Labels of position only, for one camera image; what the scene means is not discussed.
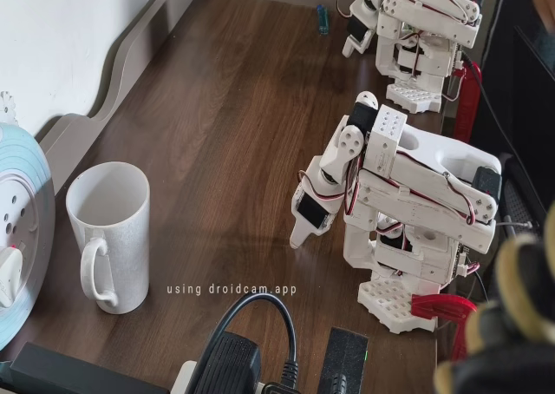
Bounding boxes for white power strip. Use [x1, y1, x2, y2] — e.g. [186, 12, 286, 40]
[171, 358, 205, 394]

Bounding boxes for white ceramic mug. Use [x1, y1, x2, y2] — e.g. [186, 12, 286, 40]
[65, 161, 152, 316]

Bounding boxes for red clamp with wide jaws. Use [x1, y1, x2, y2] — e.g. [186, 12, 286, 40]
[410, 292, 479, 363]

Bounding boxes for black power adapter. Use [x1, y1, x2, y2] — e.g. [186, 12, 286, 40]
[190, 331, 264, 394]

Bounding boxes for black flat bar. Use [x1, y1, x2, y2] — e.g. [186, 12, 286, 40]
[8, 341, 171, 394]

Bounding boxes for grey wavy furniture edge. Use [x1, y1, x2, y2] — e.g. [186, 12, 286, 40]
[34, 0, 203, 183]

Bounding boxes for white robot arm with trigger handle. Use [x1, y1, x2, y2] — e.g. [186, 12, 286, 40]
[362, 0, 486, 115]

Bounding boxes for black and yellow gloved object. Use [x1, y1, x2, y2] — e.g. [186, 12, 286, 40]
[433, 202, 555, 394]

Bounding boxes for blue white cable reel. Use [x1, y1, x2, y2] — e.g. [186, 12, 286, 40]
[0, 122, 57, 348]

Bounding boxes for black flat panel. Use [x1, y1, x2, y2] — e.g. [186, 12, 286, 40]
[512, 23, 555, 215]

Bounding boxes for black box with green light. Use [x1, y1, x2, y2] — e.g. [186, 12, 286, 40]
[318, 325, 370, 394]

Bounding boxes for black mesh chair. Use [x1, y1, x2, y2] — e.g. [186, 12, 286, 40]
[498, 153, 550, 240]

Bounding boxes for blue lighter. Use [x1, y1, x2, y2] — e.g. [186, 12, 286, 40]
[316, 3, 330, 36]

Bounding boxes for thick black power cable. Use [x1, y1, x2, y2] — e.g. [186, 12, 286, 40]
[197, 292, 301, 394]

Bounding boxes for red clamp standing upright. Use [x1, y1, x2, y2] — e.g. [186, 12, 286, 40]
[452, 59, 484, 141]

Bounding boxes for white flower decoration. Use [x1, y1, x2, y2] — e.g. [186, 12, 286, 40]
[0, 90, 19, 124]

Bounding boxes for thin black cable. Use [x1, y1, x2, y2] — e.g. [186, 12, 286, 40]
[460, 50, 521, 161]

